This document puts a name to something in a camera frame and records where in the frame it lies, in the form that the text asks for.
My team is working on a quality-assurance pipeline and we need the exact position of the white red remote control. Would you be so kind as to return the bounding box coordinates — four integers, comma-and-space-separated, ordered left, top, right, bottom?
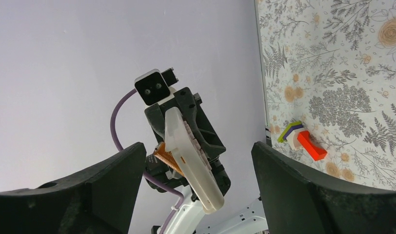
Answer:
164, 107, 224, 214

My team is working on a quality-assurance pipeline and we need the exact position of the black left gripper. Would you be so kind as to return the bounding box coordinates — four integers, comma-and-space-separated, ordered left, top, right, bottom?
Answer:
144, 87, 231, 195

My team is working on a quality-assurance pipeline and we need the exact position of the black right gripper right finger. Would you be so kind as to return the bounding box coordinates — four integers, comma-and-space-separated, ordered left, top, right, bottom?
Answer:
251, 142, 396, 234

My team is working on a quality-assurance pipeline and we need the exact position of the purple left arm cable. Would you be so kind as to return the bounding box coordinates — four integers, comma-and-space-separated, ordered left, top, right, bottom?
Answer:
110, 88, 186, 234

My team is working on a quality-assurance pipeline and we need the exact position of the red block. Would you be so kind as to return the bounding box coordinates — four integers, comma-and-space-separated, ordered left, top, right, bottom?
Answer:
297, 130, 327, 161

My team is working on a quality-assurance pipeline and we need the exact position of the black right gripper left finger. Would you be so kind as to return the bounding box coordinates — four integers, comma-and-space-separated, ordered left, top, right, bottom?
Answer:
0, 142, 146, 234

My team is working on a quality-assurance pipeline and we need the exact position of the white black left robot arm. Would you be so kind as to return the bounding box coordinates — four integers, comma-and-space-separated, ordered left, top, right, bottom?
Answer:
145, 87, 268, 234

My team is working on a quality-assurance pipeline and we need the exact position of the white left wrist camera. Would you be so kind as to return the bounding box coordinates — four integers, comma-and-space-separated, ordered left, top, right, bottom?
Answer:
134, 67, 178, 106

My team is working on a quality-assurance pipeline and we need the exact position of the white block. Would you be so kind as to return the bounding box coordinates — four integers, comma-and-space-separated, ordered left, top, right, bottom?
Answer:
286, 128, 305, 151

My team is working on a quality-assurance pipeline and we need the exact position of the floral table mat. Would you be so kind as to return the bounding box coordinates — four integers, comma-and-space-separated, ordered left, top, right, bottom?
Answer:
255, 0, 396, 191

